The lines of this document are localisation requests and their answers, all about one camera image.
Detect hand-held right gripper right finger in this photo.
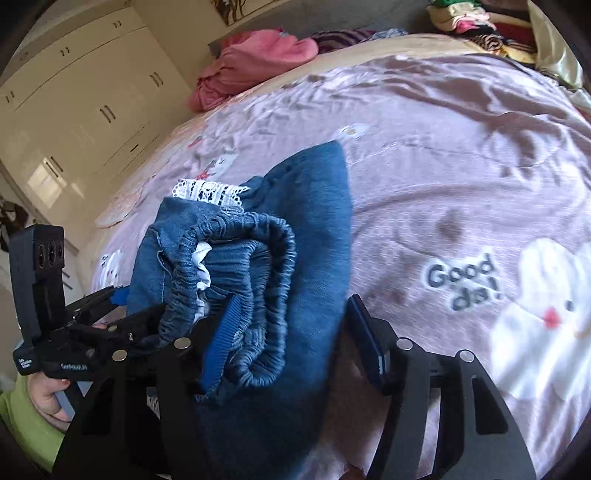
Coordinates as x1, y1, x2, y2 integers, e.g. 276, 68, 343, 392
346, 294, 536, 480

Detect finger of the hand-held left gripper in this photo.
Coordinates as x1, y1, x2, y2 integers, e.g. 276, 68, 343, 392
67, 285, 132, 324
90, 304, 168, 363

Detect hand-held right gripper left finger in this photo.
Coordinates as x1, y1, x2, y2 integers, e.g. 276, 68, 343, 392
53, 293, 245, 480

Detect blue denim pants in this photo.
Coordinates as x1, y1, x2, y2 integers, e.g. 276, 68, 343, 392
124, 141, 356, 480

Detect person's left forearm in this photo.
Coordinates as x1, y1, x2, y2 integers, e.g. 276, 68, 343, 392
0, 369, 65, 468

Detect person's left hand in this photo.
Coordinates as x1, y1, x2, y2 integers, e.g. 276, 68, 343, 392
28, 371, 74, 433

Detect brown patterned cloth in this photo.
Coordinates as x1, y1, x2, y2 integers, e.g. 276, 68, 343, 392
0, 194, 25, 252

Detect pink printed bed sheet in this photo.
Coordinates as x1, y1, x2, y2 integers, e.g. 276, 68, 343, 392
76, 32, 591, 480

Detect cream wardrobe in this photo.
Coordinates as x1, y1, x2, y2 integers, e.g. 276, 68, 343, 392
0, 4, 209, 259

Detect pink blanket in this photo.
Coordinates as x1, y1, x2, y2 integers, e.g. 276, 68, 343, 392
189, 28, 319, 112

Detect purple striped cloth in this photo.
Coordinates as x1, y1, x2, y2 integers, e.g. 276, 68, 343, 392
311, 28, 409, 54

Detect grey headboard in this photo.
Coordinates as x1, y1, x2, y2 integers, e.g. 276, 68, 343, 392
208, 0, 439, 51

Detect pile of folded clothes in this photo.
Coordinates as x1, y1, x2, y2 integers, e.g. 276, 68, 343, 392
425, 0, 541, 64

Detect cream curtain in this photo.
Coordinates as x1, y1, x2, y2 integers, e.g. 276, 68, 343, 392
526, 0, 585, 89

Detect wall picture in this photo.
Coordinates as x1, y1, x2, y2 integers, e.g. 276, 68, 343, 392
210, 0, 260, 26

